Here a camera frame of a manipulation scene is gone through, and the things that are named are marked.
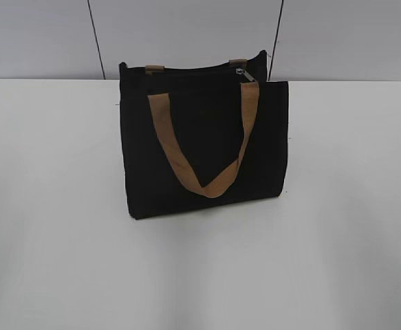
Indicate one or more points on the black tote bag brown handles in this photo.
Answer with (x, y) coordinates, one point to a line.
(204, 137)

